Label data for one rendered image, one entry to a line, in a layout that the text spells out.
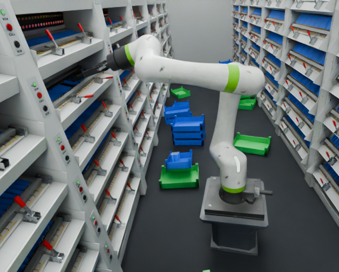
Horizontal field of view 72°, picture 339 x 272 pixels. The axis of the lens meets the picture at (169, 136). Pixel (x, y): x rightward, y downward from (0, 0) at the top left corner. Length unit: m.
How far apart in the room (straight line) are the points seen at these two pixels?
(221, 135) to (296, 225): 0.72
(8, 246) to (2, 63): 0.47
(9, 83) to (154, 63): 0.46
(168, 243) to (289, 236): 0.69
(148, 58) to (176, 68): 0.11
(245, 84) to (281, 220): 0.94
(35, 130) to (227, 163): 0.79
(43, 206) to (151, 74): 0.57
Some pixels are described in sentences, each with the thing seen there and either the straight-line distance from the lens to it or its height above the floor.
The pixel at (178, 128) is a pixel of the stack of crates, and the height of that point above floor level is 0.19.
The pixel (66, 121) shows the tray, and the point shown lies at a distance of 0.92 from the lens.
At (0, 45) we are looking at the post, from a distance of 0.76.
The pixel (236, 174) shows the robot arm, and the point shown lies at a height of 0.49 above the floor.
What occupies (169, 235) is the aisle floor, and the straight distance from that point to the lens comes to 1.55.
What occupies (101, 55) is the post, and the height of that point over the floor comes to 1.04.
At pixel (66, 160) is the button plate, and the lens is 0.89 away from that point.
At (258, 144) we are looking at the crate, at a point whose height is 0.00.
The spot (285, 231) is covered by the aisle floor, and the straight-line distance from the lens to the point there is 1.59.
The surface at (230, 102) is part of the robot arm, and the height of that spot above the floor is 0.76.
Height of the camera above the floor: 1.22
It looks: 29 degrees down
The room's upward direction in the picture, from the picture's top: 10 degrees counter-clockwise
